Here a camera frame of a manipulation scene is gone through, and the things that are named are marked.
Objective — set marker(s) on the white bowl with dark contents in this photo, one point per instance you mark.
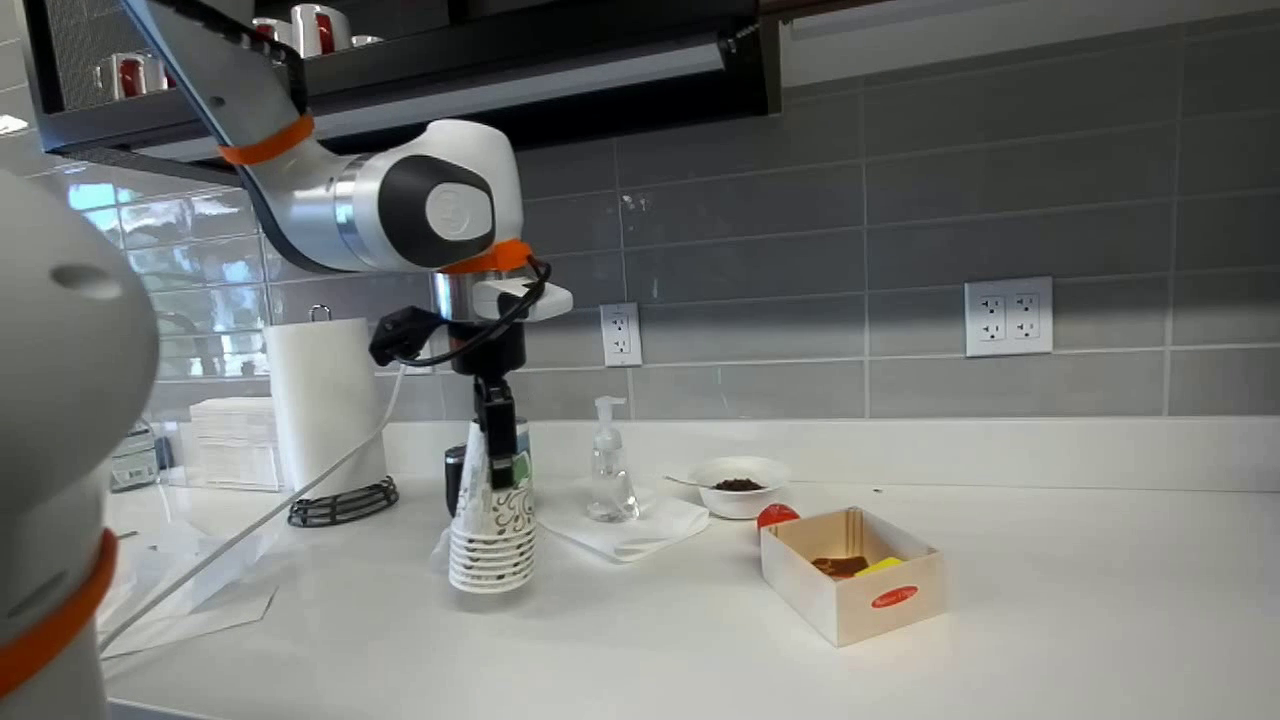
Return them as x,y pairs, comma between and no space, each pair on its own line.
739,486

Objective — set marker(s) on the white paper towel roll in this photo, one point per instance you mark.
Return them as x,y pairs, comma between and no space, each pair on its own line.
326,413

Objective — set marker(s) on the white double wall outlet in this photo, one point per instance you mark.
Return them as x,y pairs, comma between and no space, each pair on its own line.
1004,318

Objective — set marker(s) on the brown toy food piece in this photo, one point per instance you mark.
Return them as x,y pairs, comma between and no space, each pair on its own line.
843,565

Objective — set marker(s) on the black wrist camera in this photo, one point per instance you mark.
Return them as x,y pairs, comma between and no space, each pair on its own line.
404,338

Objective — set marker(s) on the clear acrylic panel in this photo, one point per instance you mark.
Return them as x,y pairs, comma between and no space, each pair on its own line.
200,560

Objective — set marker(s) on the stack of printed paper cups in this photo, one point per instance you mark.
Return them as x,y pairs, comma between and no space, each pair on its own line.
493,540

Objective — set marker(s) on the clear plastic water bottle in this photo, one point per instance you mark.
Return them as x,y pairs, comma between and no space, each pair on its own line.
141,467

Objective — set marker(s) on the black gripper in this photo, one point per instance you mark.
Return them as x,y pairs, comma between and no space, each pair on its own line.
489,351

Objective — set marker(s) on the dark wall shelf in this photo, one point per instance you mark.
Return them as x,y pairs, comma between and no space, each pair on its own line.
533,65

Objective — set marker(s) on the small cardboard box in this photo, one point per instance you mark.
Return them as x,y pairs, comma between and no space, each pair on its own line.
853,604

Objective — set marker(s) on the yellow toy food piece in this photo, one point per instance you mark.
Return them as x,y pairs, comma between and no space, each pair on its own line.
887,565

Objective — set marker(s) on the white paper napkin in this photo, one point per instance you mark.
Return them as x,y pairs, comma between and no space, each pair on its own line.
624,532

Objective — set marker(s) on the clear soap pump bottle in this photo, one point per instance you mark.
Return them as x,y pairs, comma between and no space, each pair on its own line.
611,473

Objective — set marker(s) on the white rectangular box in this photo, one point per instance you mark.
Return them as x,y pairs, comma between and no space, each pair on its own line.
234,440

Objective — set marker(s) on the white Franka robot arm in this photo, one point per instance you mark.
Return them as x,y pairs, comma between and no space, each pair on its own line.
403,207

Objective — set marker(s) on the red and white mug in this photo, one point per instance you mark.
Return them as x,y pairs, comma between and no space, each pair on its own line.
128,72
317,31
271,27

